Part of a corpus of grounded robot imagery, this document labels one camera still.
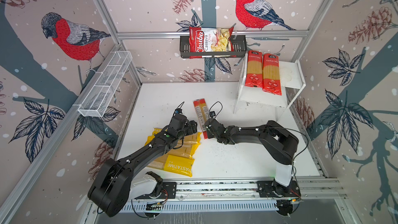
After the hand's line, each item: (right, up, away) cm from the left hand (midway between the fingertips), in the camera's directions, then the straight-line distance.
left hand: (193, 125), depth 85 cm
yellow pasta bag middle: (-4, -14, 0) cm, 15 cm away
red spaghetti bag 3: (+5, +7, +18) cm, 20 cm away
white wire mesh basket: (-45, +15, -13) cm, 49 cm away
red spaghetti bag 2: (+39, +26, -10) cm, 48 cm away
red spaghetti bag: (+32, +30, -7) cm, 44 cm away
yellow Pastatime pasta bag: (-6, -20, -5) cm, 22 cm away
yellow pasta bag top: (-2, -10, +3) cm, 10 cm away
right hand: (+9, -7, +9) cm, 15 cm away
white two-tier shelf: (+51, +22, -9) cm, 56 cm away
